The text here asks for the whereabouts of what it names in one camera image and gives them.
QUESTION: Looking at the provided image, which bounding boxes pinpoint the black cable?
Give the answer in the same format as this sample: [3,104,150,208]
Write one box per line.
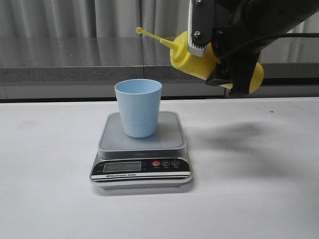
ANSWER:
[219,32,319,60]

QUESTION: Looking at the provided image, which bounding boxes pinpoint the silver digital kitchen scale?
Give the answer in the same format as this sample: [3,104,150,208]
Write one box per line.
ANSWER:
[90,111,193,196]

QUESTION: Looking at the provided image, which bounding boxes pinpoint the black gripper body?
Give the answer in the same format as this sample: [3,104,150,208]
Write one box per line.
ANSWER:
[211,0,264,62]

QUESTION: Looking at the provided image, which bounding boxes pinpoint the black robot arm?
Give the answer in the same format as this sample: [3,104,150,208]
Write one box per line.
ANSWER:
[206,0,319,96]

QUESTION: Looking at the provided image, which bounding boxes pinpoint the grey curtain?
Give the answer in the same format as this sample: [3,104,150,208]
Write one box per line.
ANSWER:
[0,0,319,39]

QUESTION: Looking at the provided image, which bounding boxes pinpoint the light blue plastic cup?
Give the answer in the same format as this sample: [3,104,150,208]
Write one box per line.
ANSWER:
[115,79,162,138]

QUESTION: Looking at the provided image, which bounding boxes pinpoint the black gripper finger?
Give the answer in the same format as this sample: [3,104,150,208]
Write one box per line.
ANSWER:
[228,53,261,97]
[205,62,233,86]

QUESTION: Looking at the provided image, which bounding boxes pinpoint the yellow squeeze bottle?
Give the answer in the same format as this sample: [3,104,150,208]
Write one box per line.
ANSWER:
[136,27,264,93]

